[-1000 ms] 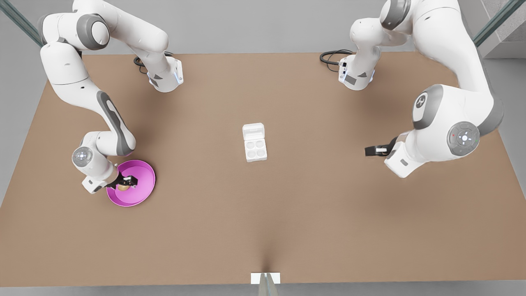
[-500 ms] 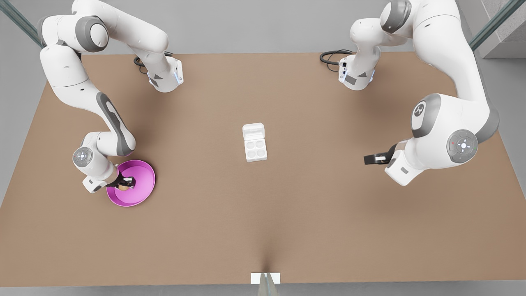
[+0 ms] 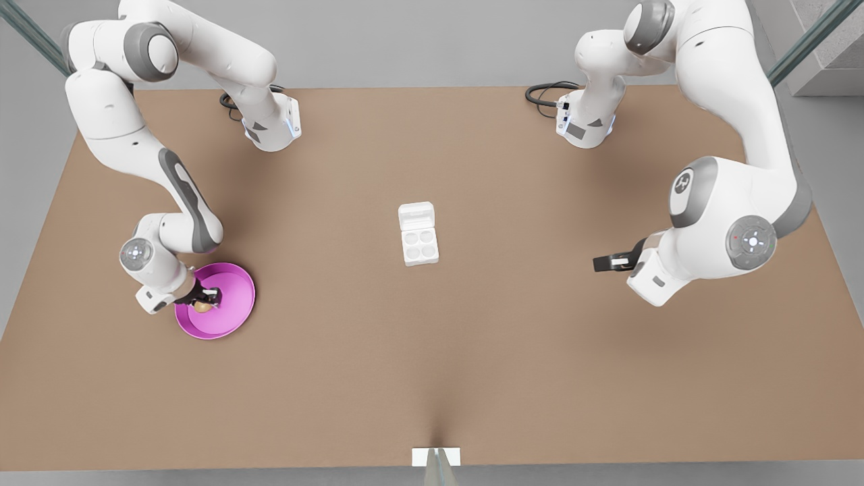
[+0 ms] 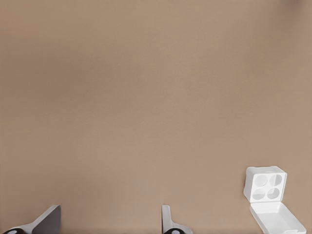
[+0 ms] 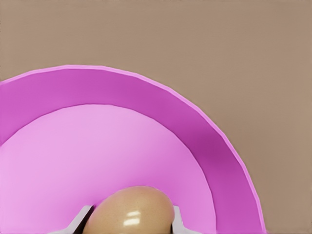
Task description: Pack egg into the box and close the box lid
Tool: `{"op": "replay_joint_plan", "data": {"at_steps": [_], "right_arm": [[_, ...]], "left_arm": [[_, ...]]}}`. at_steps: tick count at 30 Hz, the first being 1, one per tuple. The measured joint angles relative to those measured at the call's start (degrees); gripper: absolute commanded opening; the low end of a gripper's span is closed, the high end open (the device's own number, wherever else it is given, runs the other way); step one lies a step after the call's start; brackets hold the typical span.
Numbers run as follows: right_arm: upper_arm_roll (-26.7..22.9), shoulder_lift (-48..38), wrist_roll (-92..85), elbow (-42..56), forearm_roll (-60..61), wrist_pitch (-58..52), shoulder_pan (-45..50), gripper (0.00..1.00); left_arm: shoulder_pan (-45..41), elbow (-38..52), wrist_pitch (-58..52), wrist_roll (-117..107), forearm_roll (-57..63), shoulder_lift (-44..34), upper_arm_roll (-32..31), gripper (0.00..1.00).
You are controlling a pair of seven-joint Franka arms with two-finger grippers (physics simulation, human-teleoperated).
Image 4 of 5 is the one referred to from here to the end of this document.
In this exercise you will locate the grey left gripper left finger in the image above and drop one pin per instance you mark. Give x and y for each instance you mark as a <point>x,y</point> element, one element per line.
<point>44,220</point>

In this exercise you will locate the white egg box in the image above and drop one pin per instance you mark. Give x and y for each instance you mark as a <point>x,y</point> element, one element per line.
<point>265,183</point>

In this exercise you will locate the white egg box lid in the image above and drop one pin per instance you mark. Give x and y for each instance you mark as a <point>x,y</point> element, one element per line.
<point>276,217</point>

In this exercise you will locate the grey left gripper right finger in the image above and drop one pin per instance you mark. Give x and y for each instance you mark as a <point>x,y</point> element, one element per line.
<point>166,219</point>

